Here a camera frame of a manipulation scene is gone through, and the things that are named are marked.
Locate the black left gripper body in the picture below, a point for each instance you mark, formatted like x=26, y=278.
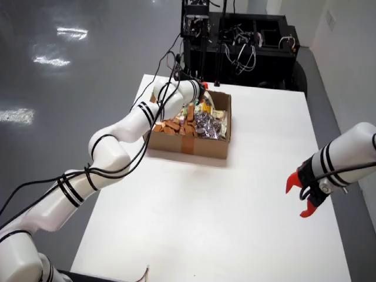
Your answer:
x=201, y=91

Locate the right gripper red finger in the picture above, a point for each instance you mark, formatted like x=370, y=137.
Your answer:
x=292, y=180
x=310, y=211

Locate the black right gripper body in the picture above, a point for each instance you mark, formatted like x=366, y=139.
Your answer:
x=310, y=182

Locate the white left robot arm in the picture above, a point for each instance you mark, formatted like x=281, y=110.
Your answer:
x=132, y=126

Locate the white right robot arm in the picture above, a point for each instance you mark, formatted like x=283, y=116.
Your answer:
x=352, y=152

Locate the yellow label snack pack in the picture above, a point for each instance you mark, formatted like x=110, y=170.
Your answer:
x=202, y=109

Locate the white wrapped snack pack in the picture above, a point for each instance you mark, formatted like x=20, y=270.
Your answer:
x=221, y=117

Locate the brown wafer bar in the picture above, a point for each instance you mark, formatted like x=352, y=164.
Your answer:
x=191, y=114

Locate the pastel candy bag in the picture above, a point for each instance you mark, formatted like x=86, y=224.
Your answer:
x=182, y=116

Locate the chocolate cookie clear bag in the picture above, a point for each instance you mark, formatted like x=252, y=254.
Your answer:
x=207, y=126

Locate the brown cardboard box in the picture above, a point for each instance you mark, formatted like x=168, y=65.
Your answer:
x=205, y=148

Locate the black equipment cart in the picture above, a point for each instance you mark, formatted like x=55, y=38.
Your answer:
x=270, y=67

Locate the black electronics unit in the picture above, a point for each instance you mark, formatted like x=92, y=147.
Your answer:
x=195, y=11

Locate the straight black stand post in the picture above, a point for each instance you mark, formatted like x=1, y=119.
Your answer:
x=202, y=58

